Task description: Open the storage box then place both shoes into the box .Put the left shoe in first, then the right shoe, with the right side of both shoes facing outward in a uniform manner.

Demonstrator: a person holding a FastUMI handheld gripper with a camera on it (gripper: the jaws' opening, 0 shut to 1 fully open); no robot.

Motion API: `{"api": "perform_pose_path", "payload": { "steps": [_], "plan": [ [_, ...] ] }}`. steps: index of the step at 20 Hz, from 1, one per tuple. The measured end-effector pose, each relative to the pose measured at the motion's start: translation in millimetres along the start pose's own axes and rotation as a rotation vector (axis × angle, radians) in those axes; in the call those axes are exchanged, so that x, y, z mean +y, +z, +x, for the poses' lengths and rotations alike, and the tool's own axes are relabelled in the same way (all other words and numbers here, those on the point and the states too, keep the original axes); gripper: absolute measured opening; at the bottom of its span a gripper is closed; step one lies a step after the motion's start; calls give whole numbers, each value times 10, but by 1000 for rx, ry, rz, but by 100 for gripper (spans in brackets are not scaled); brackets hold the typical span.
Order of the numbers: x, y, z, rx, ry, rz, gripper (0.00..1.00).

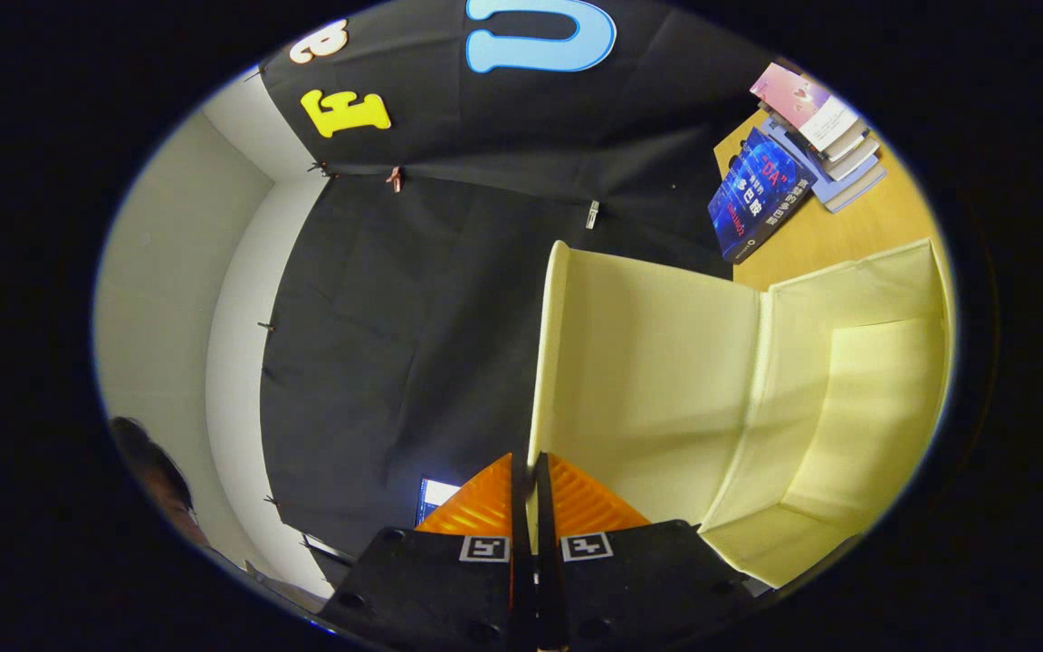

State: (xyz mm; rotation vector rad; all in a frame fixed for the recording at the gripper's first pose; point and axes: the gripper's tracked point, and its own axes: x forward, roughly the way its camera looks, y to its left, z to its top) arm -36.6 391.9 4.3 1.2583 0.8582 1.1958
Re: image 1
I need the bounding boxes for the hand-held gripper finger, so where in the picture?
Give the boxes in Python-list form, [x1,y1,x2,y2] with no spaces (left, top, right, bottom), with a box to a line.
[535,451,758,652]
[316,451,539,652]

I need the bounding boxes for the pale yellow fabric storage box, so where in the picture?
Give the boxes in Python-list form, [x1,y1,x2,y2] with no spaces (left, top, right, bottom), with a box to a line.
[526,237,955,590]

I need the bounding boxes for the black backdrop cloth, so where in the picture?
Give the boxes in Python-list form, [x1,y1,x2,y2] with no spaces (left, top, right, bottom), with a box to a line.
[259,0,789,580]

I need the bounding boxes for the person's head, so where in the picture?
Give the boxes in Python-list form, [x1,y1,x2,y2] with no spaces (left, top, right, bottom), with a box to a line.
[108,417,210,549]

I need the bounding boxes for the dark blue book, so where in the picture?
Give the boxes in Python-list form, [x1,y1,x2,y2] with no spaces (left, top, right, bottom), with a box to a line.
[707,127,817,265]

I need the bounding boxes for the lavender book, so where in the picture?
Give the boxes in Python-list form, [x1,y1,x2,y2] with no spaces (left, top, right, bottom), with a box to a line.
[761,113,887,215]

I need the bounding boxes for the white thin book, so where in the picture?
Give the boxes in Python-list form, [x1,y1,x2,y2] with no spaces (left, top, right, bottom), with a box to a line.
[822,122,876,182]

